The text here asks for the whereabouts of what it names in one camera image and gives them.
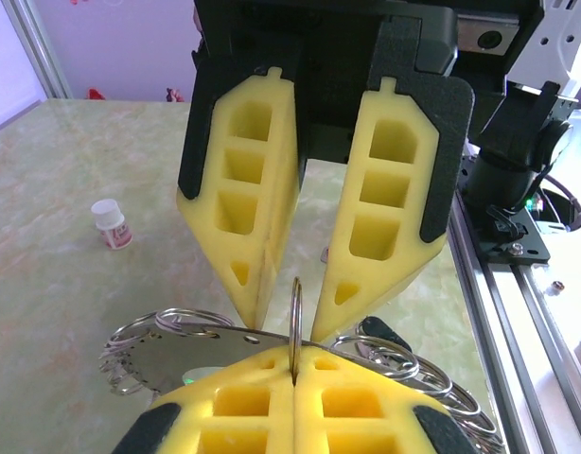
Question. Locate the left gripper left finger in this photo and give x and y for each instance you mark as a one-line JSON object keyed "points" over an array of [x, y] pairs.
{"points": [[234, 416]]}

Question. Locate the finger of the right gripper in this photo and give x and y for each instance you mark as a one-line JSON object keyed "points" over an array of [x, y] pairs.
{"points": [[413, 265], [210, 227]]}

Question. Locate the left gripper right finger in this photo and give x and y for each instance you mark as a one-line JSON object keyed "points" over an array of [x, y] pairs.
{"points": [[366, 416]]}

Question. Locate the black key tag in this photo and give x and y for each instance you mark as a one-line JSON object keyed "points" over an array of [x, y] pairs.
{"points": [[378, 326]]}

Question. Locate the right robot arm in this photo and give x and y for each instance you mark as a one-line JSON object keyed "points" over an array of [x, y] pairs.
{"points": [[508, 142]]}

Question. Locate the small white cap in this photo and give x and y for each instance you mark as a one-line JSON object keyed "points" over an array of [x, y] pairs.
{"points": [[111, 227]]}

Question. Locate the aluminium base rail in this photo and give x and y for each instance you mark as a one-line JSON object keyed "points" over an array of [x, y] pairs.
{"points": [[508, 331]]}

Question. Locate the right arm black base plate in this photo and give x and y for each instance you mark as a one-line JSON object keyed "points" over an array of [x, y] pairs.
{"points": [[532, 246]]}

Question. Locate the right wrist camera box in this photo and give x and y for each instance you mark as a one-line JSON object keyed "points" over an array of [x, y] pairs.
{"points": [[489, 40]]}

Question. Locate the aluminium frame side rail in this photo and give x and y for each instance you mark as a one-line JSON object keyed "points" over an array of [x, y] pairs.
{"points": [[16, 116]]}

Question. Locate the aluminium frame post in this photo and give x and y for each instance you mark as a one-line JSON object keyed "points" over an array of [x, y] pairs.
{"points": [[40, 47]]}

